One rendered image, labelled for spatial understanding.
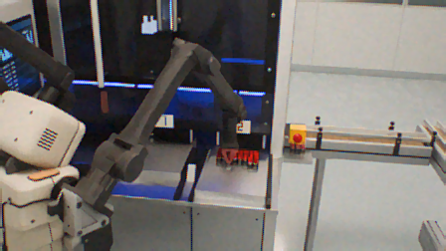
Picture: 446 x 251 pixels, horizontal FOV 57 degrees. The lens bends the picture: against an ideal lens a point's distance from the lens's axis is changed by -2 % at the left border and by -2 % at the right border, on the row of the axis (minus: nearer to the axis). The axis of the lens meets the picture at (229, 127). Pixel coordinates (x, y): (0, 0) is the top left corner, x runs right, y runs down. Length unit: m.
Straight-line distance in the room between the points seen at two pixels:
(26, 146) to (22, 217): 0.16
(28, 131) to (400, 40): 6.00
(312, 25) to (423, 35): 1.62
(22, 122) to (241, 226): 1.29
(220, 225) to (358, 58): 4.84
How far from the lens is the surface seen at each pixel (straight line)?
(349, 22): 6.43
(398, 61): 6.71
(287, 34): 1.69
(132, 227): 2.23
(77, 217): 1.02
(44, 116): 1.07
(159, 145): 1.96
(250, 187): 1.64
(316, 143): 1.96
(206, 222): 2.10
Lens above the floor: 1.75
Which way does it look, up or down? 24 degrees down
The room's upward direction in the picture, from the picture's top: 2 degrees clockwise
